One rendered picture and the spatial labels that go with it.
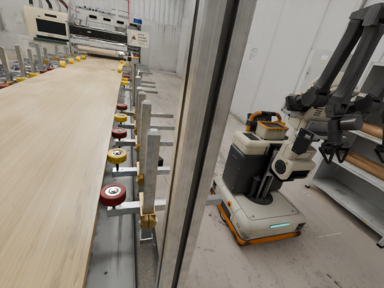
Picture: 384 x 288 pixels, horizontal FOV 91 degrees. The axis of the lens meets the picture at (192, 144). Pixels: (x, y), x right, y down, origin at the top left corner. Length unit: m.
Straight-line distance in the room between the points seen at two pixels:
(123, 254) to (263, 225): 1.10
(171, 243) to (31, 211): 0.50
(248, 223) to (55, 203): 1.27
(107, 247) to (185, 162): 0.75
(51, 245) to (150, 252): 0.32
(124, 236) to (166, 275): 0.62
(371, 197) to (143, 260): 2.74
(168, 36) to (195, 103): 11.64
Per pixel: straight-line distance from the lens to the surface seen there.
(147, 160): 0.56
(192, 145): 0.18
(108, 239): 0.93
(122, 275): 0.84
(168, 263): 0.30
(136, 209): 0.73
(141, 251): 0.78
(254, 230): 1.63
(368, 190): 3.08
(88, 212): 0.64
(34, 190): 0.77
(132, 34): 5.25
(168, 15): 11.86
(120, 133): 1.08
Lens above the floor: 1.35
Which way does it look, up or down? 26 degrees down
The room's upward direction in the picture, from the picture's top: 10 degrees clockwise
